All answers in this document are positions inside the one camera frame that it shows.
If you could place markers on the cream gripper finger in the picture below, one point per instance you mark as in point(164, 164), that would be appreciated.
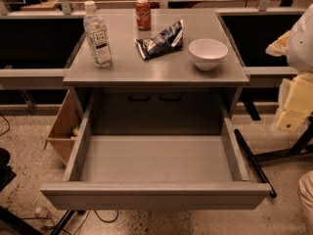
point(279, 47)

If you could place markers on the grey top drawer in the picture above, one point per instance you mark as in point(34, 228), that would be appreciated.
point(158, 151)

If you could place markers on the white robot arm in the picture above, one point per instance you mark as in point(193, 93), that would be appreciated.
point(297, 43)

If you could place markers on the grey drawer cabinet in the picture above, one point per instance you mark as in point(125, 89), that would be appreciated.
point(174, 69)

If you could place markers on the white ceramic bowl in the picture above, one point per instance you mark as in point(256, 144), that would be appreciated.
point(207, 54)

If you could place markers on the dark blue chip bag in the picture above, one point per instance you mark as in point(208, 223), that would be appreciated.
point(168, 40)

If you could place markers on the red soda can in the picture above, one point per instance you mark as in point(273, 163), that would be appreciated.
point(143, 14)

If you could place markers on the black floor stand leg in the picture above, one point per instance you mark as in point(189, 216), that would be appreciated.
point(258, 169)

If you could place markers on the clear plastic water bottle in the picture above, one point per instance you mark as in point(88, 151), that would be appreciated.
point(97, 36)

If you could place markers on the cardboard box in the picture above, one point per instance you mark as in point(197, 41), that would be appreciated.
point(61, 135)

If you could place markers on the black stand leg left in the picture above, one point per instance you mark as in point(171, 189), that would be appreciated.
point(58, 228)

